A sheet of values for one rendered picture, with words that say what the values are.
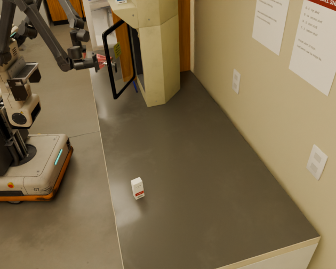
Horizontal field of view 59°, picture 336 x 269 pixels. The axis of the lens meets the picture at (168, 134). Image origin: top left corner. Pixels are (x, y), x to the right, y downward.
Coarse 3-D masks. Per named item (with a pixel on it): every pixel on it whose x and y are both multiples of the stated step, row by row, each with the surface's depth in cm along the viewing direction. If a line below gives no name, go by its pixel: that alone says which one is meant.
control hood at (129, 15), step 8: (112, 0) 155; (128, 0) 154; (112, 8) 145; (120, 8) 143; (128, 8) 143; (136, 8) 143; (120, 16) 143; (128, 16) 144; (136, 16) 145; (136, 24) 148
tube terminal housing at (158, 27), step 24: (144, 0) 142; (168, 0) 152; (144, 24) 149; (168, 24) 158; (144, 48) 156; (168, 48) 165; (144, 72) 164; (168, 72) 173; (144, 96) 183; (168, 96) 181
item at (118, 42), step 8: (104, 32) 153; (112, 32) 160; (120, 32) 169; (112, 40) 162; (120, 40) 170; (128, 40) 180; (104, 48) 156; (112, 48) 163; (120, 48) 172; (128, 48) 181; (112, 56) 164; (120, 56) 173; (128, 56) 183; (120, 64) 175; (128, 64) 185; (120, 72) 177; (128, 72) 187; (120, 80) 178; (128, 80) 189; (112, 88) 171; (120, 88) 180
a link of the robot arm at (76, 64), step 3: (72, 60) 167; (75, 60) 167; (78, 60) 167; (81, 60) 167; (75, 63) 166; (78, 63) 166; (81, 63) 166; (75, 66) 166; (78, 66) 167; (81, 66) 167; (78, 69) 168
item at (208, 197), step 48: (96, 96) 191; (192, 96) 186; (144, 144) 151; (192, 144) 150; (240, 144) 148; (144, 192) 127; (192, 192) 125; (240, 192) 124; (144, 240) 109; (192, 240) 108; (240, 240) 107; (288, 240) 106
